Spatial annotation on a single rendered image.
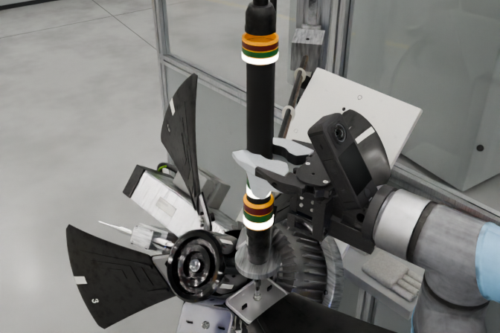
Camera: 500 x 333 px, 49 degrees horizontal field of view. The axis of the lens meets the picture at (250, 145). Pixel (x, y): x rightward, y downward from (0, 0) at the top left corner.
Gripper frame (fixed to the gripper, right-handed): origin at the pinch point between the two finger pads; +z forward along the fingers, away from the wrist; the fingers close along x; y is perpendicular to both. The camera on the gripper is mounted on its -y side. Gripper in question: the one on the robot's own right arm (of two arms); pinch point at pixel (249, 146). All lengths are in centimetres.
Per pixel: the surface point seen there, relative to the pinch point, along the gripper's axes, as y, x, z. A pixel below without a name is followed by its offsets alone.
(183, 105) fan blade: 9.6, 15.4, 26.8
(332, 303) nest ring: 38.5, 14.6, -8.4
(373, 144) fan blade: 4.2, 16.8, -10.6
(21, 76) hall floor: 149, 158, 337
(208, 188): 32.8, 21.8, 27.0
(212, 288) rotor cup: 25.0, -5.1, 3.2
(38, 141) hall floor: 148, 108, 245
